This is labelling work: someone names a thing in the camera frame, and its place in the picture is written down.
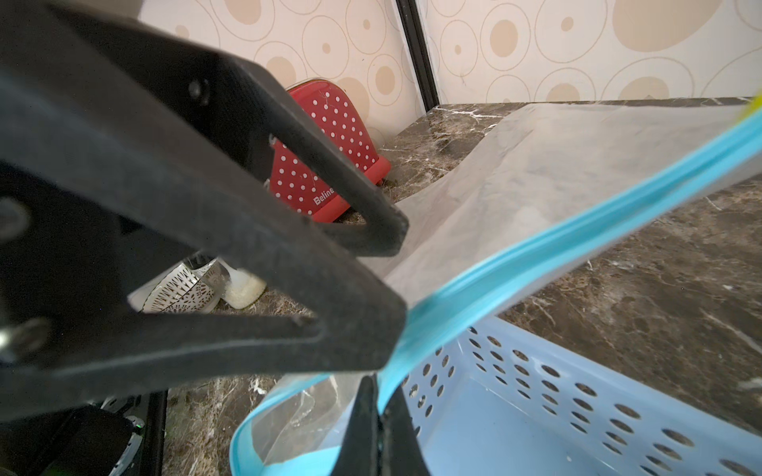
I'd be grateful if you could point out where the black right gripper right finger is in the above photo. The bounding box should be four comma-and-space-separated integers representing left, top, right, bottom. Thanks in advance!
379, 387, 430, 476

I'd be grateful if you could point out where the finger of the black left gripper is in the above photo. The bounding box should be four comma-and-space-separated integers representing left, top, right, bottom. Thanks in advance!
1, 84, 406, 420
49, 1, 409, 257

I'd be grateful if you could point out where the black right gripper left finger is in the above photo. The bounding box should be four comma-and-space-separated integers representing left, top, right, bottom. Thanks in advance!
331, 375, 380, 476

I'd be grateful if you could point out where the clear blue zipper bag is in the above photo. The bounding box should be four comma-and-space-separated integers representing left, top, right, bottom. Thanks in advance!
228, 94, 762, 476

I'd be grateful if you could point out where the red steel toaster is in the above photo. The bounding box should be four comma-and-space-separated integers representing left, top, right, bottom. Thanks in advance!
267, 78, 394, 224

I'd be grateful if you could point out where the light blue plastic basket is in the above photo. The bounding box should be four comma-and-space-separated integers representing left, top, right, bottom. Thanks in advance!
380, 314, 762, 476

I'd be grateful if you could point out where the white patterned bowl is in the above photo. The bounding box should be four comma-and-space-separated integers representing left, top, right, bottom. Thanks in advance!
127, 259, 229, 315

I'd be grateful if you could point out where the black corner frame post left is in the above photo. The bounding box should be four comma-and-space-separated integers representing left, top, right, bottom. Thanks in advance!
395, 0, 440, 112

